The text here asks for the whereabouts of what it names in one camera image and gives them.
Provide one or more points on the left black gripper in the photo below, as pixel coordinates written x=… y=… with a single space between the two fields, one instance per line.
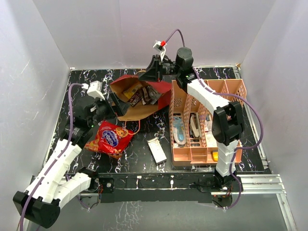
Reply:
x=120 y=108

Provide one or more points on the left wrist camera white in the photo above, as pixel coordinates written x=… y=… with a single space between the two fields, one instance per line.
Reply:
x=94 y=89

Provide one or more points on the white packet in organizer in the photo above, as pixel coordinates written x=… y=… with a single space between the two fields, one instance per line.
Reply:
x=210 y=140

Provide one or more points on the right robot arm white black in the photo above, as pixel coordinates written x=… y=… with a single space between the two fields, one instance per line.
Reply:
x=227 y=117

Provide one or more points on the purple candy bar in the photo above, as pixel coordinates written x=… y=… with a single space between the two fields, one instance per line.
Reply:
x=134 y=100

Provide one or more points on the yellow candy bar wrapper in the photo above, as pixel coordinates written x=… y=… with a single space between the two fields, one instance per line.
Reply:
x=132 y=90

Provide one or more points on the yellow tape measure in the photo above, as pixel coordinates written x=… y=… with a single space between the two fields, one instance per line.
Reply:
x=215 y=155

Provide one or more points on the dark silver snack wrapper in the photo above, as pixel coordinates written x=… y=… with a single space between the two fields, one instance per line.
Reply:
x=153 y=94

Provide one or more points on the red brown paper bag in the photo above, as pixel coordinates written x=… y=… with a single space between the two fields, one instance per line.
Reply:
x=141 y=111

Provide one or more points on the red cookie snack bag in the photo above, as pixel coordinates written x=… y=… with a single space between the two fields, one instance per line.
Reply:
x=110 y=139

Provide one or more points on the beige stapler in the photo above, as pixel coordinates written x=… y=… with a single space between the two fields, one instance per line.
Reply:
x=194 y=126

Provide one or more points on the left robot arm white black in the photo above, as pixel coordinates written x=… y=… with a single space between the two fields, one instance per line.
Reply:
x=42 y=201

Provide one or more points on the aluminium rail frame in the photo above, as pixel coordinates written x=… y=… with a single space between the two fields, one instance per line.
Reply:
x=162 y=186

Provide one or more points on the pink plastic desk organizer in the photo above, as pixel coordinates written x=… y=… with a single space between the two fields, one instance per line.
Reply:
x=195 y=151

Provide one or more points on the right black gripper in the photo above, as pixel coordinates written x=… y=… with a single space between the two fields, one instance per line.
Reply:
x=154 y=72

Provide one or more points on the white rectangular box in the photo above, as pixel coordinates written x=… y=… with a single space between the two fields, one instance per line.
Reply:
x=157 y=151

